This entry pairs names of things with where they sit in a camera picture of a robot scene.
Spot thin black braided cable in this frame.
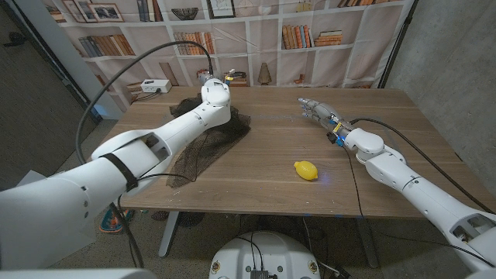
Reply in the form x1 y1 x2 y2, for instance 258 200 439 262
343 145 496 268

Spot black backdrop stand pole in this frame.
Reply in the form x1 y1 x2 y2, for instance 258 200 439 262
377 0 420 89

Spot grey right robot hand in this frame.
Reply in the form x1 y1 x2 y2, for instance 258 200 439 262
297 97 352 146

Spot black power strip cable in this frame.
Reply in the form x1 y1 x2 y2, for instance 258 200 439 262
133 89 162 102

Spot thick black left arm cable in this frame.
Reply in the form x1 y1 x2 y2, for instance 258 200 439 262
75 40 215 268

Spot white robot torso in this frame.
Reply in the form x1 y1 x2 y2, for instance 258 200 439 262
208 231 322 279

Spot colourful floor toy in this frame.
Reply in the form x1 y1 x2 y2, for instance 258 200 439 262
98 208 135 234

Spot grey metal table leg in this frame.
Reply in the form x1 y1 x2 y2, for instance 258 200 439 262
157 211 181 259
354 217 380 269

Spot yellow toy lemon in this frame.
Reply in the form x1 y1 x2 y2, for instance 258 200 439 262
293 160 319 181

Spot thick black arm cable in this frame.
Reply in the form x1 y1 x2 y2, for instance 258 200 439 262
75 40 215 268
348 117 495 214

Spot white power strip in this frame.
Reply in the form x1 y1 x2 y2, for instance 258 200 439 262
139 79 173 95

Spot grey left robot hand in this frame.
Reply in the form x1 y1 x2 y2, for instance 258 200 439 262
198 68 236 84

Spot dark mesh netting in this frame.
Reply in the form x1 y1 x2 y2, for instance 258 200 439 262
165 96 252 190

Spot printed bookshelf backdrop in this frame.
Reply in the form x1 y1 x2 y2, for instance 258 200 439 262
42 0 415 113

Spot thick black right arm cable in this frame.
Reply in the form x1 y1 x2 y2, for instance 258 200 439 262
348 117 495 214

